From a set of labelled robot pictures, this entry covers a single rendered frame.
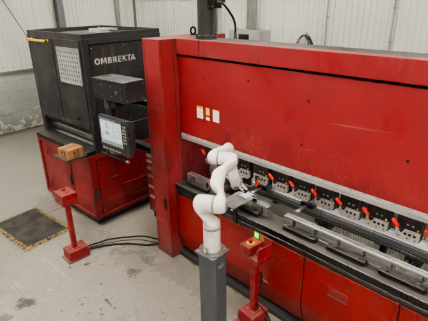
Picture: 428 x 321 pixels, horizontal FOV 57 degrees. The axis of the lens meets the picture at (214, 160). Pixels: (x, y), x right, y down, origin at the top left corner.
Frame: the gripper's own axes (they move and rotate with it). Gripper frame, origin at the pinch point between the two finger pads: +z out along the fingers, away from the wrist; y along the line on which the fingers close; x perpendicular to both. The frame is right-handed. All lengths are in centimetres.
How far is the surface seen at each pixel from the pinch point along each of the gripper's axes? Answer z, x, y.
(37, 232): 19, 222, 180
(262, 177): -11.7, -18.0, -10.2
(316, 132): -50, -65, -42
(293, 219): 9.3, -13.9, -47.1
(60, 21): 32, 49, 700
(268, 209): 13.1, -4.1, -21.8
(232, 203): -4.2, 15.1, -4.4
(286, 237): 9, 0, -54
